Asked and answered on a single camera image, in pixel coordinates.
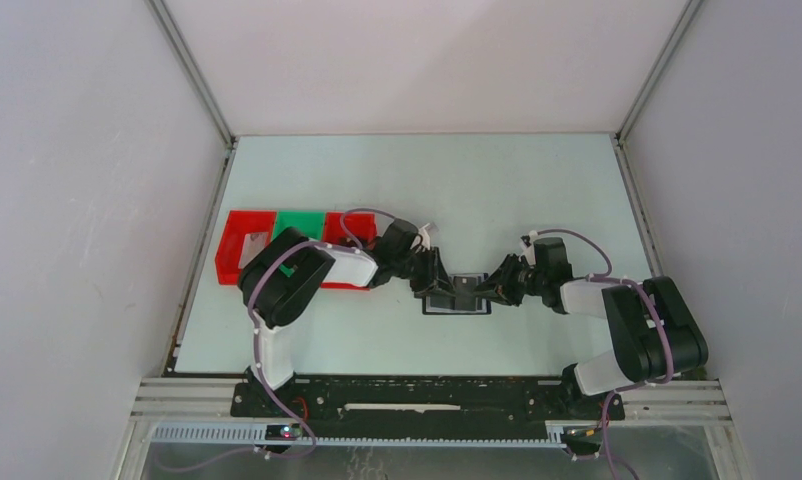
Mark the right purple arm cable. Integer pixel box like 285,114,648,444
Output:
521,228,677,480

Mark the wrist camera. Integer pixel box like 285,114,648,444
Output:
520,231,540,265
417,222,438,249

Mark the left red plastic bin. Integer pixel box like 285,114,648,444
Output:
214,210,277,286

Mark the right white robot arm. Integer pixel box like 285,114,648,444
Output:
473,228,709,418

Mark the green plastic bin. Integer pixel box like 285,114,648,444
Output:
269,210,327,280

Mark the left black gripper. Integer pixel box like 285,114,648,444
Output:
392,247,457,300

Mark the black leather card holder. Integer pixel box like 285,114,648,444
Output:
421,273,492,316

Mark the red plastic bin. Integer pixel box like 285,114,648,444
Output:
318,212,378,293
214,210,277,286

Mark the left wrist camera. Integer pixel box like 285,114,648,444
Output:
417,222,438,249

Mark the right red plastic bin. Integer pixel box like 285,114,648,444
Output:
318,212,378,293

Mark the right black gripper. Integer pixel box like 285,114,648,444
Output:
471,253,546,307

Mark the aluminium frame rail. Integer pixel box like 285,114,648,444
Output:
130,378,733,427

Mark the grey card in bin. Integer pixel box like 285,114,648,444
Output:
238,231,269,268

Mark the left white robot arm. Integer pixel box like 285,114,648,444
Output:
237,218,456,417

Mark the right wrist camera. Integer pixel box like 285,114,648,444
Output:
520,231,540,265

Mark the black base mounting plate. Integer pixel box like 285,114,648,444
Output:
230,374,625,441

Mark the black VIP card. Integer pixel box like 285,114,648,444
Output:
452,275,484,312

